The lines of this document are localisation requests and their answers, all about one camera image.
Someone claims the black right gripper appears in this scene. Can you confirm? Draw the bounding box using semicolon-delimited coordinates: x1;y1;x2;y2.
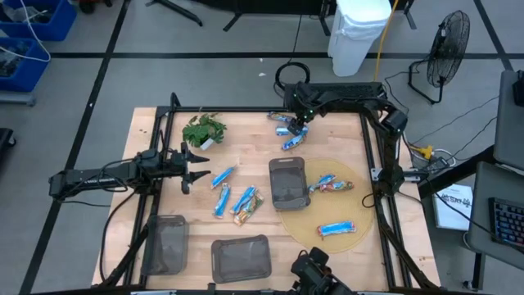
287;101;319;137

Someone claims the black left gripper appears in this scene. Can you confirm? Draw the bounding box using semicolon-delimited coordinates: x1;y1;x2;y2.
165;141;213;196

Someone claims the blue Quaker Chewy granola bar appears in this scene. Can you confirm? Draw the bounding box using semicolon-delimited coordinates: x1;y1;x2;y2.
210;164;239;190
212;182;232;220
275;125;309;138
307;173;337;195
281;132;309;152
228;184;259;216
267;111;294;125
316;220;358;239

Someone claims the green plant in white pot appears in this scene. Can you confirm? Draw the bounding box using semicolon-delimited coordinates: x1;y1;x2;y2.
181;113;228;151

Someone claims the round woven yellow placemat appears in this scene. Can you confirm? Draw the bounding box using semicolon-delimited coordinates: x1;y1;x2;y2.
278;157;376;255

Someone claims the white trash bin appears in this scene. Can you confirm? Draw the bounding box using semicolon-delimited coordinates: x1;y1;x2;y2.
327;0;393;78

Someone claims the black floor fan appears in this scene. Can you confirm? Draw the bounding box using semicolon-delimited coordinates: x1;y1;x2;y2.
407;9;472;106

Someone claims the white paper booklet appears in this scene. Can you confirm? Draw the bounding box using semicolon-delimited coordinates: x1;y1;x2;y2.
431;183;474;232

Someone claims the blue storage bin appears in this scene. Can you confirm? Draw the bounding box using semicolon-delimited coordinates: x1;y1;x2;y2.
0;0;78;43
0;36;52;93

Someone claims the grey desk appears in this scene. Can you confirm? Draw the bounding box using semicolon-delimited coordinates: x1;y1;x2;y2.
466;160;524;272

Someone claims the grey side table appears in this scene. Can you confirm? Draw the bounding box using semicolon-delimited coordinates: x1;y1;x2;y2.
492;69;524;171

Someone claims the black computer keyboard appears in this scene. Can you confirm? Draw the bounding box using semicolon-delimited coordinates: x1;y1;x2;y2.
487;197;524;249

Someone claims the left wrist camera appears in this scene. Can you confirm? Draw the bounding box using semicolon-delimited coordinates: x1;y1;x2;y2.
137;147;165;170

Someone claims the black coiled cable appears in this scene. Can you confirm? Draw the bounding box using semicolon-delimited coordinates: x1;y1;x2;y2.
273;61;312;92

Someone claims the black metal table frame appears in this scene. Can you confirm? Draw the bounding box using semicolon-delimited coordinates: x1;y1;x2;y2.
97;92;441;295

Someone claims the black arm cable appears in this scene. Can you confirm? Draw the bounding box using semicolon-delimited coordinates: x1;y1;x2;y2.
98;188;142;284

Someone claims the yellow hanging cable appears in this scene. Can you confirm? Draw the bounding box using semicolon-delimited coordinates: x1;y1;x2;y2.
373;0;400;82

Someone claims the yellow cable connector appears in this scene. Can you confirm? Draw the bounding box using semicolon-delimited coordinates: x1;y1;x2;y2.
416;144;436;161

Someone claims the black table-level camera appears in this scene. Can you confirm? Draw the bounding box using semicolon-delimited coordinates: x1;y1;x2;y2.
289;246;354;295

